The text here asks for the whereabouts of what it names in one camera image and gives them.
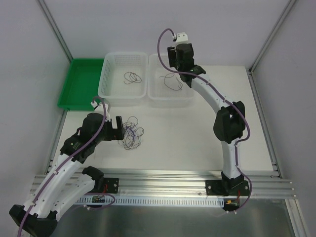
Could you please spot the green plastic tray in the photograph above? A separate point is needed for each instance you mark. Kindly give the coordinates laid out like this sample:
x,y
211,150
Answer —
x,y
81,84

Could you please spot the right aluminium frame post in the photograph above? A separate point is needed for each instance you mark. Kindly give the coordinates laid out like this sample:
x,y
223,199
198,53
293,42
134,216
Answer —
x,y
281,19

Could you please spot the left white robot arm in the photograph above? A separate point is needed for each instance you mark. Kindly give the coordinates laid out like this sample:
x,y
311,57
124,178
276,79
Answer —
x,y
40,214

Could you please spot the white plastic basket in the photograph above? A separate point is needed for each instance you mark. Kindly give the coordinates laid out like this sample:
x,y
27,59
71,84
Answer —
x,y
165,89
123,79

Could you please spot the right white plastic basket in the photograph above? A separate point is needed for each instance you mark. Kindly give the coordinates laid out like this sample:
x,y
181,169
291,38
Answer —
x,y
165,89

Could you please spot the left aluminium frame post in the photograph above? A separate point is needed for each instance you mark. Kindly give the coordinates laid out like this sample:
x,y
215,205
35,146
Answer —
x,y
55,29

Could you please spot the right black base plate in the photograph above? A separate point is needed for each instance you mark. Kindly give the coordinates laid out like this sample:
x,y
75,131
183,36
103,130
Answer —
x,y
221,188

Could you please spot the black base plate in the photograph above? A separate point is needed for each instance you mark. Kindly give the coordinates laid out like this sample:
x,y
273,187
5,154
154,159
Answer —
x,y
221,188
106,186

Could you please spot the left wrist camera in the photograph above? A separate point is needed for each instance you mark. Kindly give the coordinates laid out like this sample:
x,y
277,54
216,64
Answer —
x,y
98,108

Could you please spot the left white plastic basket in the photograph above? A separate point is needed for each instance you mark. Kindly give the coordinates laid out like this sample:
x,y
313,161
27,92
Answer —
x,y
123,79

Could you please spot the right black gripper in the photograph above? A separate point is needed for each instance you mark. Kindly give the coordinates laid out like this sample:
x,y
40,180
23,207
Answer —
x,y
171,57

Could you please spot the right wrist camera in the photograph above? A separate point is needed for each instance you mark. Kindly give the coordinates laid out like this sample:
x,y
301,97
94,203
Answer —
x,y
180,38

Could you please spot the aluminium mounting rail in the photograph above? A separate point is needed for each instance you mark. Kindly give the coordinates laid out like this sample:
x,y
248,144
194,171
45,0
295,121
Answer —
x,y
172,183

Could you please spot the white slotted cable duct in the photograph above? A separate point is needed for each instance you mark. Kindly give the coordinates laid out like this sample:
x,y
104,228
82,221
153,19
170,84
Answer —
x,y
152,201

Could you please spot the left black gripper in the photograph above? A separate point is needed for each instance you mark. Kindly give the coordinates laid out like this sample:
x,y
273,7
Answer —
x,y
115,131

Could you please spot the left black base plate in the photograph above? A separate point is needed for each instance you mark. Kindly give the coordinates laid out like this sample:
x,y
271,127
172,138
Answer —
x,y
106,186

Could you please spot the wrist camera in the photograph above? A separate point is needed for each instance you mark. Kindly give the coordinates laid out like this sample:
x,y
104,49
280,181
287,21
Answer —
x,y
98,108
180,38

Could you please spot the aluminium frame post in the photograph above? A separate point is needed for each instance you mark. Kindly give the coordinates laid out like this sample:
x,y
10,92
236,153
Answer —
x,y
281,19
55,29

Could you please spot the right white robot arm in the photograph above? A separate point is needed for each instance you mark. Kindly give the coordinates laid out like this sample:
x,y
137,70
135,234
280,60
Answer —
x,y
229,123

